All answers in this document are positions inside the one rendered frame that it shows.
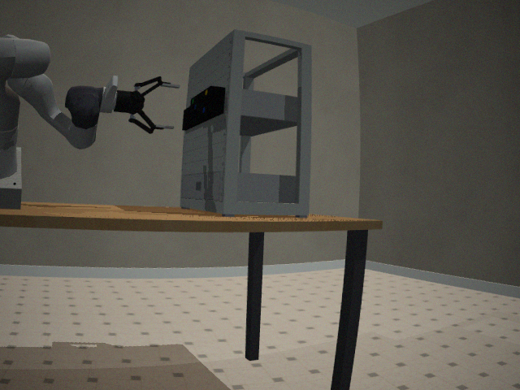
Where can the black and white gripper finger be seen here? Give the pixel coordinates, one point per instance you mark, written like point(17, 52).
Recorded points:
point(159, 80)
point(147, 120)

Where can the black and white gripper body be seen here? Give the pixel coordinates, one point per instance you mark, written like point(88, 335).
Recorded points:
point(126, 101)

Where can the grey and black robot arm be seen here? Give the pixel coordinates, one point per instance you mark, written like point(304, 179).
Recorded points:
point(25, 58)

